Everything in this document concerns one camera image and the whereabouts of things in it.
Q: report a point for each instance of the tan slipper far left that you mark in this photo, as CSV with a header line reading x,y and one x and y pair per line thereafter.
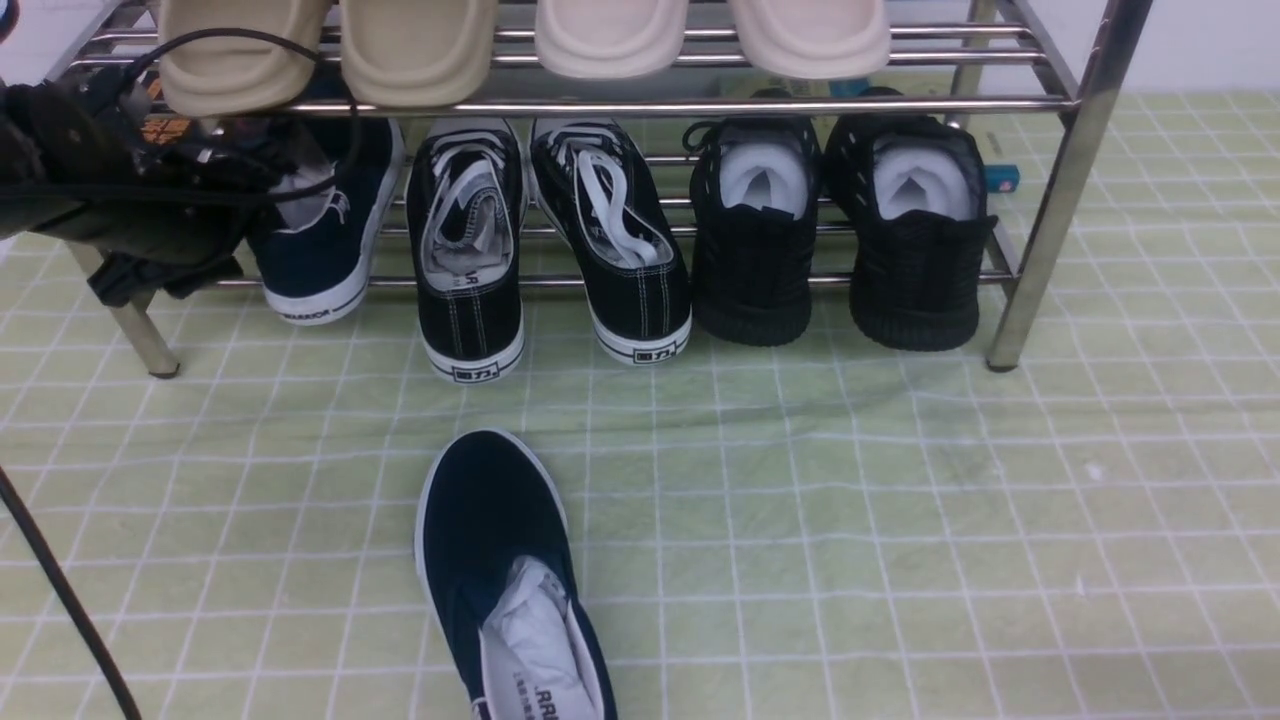
x,y
222,75

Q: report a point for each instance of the tan slipper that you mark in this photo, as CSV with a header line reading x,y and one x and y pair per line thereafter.
x,y
222,75
416,54

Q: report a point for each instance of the stainless steel shoe rack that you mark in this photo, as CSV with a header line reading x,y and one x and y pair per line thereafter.
x,y
993,33

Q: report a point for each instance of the cream slipper far right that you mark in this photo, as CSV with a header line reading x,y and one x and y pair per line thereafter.
x,y
814,39

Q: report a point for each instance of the black knit sneaker right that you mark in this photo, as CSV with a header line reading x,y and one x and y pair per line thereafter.
x,y
916,196

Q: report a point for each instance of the black knit sneaker left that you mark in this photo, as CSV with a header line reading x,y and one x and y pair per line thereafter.
x,y
754,190

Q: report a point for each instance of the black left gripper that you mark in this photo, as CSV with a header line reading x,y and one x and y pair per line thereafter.
x,y
167,209

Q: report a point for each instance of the black canvas sneaker left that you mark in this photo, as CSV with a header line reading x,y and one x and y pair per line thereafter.
x,y
465,203

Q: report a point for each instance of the green grid tablecloth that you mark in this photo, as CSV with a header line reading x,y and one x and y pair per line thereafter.
x,y
816,531

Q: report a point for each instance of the black orange book box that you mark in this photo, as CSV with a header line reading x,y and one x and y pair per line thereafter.
x,y
165,128

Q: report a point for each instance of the cream slipper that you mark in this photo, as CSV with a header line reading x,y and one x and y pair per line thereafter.
x,y
609,39
814,39

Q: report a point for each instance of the navy canvas shoe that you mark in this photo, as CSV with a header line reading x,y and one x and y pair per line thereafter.
x,y
492,552
315,257

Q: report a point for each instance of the black canvas sneaker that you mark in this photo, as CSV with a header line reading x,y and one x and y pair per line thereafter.
x,y
595,187
465,203

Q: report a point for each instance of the small blue box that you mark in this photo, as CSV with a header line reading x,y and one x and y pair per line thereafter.
x,y
1002,178

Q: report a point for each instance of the black knit sneaker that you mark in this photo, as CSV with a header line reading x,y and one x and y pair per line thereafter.
x,y
916,196
754,190

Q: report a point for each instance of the black canvas sneaker right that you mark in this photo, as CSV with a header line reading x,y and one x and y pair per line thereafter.
x,y
595,187

